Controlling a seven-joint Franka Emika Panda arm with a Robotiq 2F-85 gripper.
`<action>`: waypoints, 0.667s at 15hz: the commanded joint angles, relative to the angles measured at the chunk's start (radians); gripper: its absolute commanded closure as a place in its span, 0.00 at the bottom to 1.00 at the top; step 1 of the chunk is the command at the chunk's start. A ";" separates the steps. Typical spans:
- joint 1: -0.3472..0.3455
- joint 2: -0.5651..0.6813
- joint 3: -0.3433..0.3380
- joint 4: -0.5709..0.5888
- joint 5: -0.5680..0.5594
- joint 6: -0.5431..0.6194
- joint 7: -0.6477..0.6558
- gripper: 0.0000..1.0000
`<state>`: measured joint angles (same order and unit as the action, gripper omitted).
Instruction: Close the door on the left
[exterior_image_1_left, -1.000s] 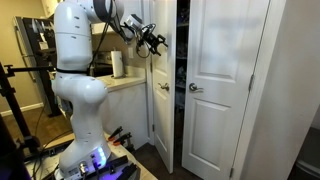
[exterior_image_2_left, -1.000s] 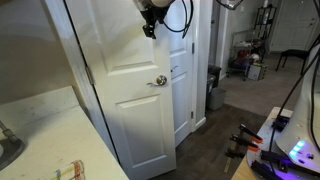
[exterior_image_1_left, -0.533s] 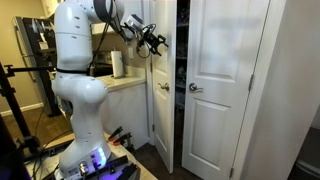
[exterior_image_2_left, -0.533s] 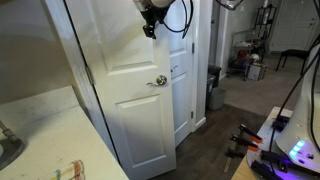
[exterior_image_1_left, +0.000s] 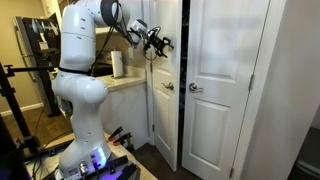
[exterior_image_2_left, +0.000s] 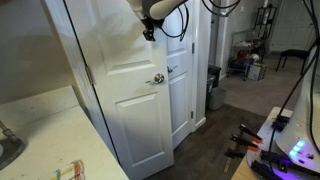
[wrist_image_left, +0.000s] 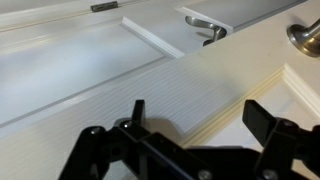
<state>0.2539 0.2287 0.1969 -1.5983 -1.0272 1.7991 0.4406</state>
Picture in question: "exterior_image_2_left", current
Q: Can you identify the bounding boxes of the grey metal mounting plate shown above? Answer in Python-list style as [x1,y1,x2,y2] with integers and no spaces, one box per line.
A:
[246,116,320,180]

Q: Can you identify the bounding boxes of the metal wire utility cart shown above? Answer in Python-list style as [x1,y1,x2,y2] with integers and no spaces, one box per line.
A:
[226,29,268,82]

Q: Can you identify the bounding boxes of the grey plastic bin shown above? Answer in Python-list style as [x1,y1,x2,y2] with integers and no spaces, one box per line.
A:
[208,87,227,112]

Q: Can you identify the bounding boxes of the white cardboard box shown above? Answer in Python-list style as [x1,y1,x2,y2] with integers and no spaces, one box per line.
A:
[248,63,268,82]

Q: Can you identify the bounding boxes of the black orange bar clamp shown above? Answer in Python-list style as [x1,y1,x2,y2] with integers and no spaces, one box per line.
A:
[229,134,261,153]
[237,123,265,144]

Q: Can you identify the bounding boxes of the white panel door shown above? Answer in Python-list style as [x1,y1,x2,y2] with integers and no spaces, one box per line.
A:
[165,0,195,149]
[63,0,175,180]

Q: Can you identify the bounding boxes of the black shelf rack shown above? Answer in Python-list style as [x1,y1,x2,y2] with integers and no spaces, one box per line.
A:
[253,3,278,56]

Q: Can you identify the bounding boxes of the red bag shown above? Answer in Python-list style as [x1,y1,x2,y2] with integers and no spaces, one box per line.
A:
[237,49,252,68]

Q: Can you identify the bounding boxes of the short black mounting bracket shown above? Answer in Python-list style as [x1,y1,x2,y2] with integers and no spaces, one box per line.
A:
[271,116,290,133]

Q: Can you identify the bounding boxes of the white ball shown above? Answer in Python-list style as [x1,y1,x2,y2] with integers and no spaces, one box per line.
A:
[249,53,261,64]

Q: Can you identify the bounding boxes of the black chair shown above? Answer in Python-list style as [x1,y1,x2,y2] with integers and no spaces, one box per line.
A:
[275,33,320,76]

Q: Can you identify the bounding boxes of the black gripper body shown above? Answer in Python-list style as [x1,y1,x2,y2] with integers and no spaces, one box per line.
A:
[141,16,165,31]

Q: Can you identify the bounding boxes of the black base cable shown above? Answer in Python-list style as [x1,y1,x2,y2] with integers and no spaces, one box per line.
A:
[301,0,320,155]
[270,39,320,154]

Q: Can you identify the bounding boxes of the white striped towel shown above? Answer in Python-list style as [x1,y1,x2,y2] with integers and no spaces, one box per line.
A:
[38,159,86,180]

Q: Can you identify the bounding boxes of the white room door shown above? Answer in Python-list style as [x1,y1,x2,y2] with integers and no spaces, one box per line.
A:
[269,0,320,53]

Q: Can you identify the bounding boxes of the white door jamb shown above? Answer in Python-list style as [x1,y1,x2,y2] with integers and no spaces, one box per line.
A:
[193,0,214,133]
[41,0,118,160]

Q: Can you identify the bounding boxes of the black trash can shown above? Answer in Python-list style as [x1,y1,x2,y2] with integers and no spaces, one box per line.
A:
[208,64,223,89]

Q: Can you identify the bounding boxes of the white vanity countertop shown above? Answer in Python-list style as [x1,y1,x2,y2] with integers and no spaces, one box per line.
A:
[0,85,130,180]

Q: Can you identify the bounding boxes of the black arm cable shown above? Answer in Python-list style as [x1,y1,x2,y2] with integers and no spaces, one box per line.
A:
[159,0,242,43]

